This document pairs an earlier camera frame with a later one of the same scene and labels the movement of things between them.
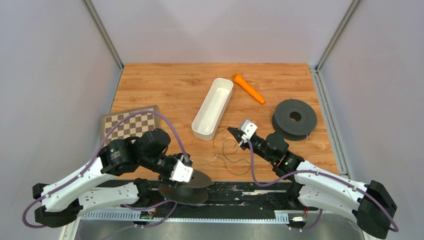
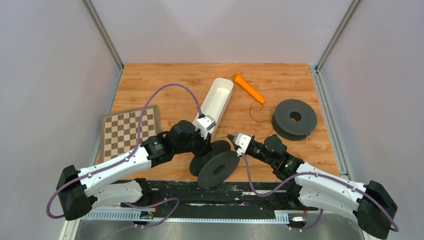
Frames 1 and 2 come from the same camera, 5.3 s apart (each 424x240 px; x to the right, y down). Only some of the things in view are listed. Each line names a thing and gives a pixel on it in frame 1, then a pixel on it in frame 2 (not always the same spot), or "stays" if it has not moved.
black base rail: (246, 200) stays
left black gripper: (165, 177) to (206, 145)
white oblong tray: (208, 120) stays
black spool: (188, 193) to (215, 166)
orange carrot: (239, 79) stays
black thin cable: (225, 129) to (251, 115)
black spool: (294, 119) stays
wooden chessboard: (133, 126) stays
